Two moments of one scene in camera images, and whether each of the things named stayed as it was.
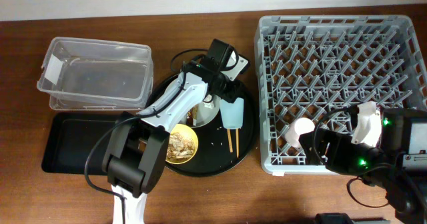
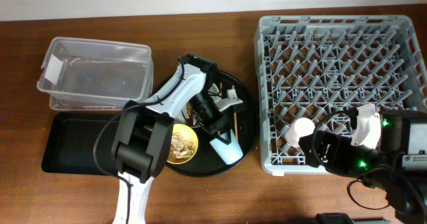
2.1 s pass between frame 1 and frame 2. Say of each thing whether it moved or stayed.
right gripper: stayed
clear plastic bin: stayed
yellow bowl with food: stayed
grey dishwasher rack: stayed
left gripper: moved
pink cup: stayed
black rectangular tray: stayed
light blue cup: moved
